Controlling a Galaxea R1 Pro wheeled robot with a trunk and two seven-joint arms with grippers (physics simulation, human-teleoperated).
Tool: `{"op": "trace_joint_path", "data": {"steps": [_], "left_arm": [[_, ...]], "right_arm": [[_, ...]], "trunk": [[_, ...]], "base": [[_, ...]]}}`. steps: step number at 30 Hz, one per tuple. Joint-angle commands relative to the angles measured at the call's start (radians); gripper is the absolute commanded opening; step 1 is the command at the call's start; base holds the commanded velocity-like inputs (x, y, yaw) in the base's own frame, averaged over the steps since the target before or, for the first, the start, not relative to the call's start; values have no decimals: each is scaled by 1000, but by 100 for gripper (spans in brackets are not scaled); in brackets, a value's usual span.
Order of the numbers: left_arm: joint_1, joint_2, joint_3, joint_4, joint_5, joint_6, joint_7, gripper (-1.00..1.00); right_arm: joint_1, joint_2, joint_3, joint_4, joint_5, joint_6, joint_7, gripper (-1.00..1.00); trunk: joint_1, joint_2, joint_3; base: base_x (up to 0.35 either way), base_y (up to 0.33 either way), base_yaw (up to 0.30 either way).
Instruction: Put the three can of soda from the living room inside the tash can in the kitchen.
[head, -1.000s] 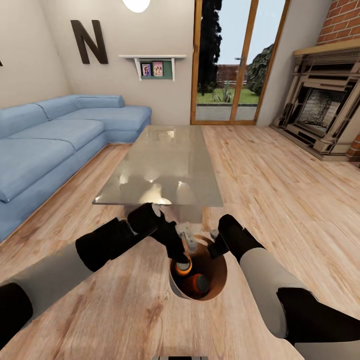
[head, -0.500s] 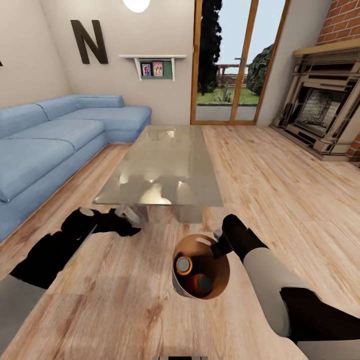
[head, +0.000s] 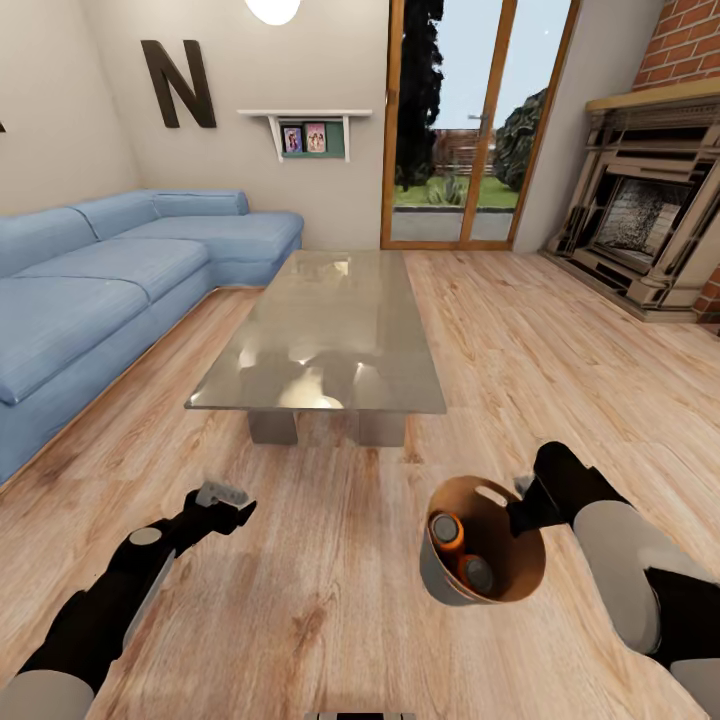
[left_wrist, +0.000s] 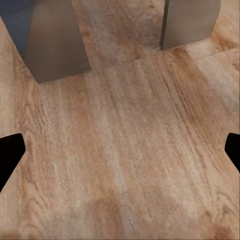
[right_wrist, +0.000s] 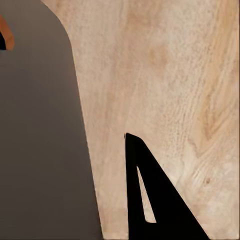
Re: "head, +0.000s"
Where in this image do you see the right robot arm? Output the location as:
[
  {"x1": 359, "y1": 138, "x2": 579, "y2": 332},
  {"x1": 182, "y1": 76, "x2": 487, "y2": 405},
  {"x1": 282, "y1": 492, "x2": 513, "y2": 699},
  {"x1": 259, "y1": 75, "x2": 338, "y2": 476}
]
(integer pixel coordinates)
[{"x1": 505, "y1": 442, "x2": 720, "y2": 720}]

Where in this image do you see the trash can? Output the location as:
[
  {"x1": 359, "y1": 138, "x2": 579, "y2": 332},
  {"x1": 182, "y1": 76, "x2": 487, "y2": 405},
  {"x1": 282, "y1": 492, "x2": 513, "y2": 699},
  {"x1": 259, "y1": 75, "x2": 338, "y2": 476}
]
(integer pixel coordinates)
[{"x1": 419, "y1": 475, "x2": 547, "y2": 607}]

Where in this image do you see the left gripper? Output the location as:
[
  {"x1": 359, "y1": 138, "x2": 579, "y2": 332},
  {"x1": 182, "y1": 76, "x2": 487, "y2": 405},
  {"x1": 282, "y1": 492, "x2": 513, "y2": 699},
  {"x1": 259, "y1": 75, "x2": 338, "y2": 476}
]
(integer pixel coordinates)
[{"x1": 180, "y1": 489, "x2": 257, "y2": 542}]

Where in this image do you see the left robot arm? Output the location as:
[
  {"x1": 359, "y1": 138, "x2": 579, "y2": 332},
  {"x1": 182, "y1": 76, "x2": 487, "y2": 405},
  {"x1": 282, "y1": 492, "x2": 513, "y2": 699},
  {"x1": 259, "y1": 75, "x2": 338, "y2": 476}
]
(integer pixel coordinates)
[{"x1": 0, "y1": 479, "x2": 257, "y2": 720}]

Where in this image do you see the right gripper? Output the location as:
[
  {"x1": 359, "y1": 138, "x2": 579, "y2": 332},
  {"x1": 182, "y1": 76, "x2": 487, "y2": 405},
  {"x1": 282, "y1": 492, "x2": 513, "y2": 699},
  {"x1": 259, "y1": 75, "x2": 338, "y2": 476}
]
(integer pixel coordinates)
[{"x1": 505, "y1": 490, "x2": 567, "y2": 539}]

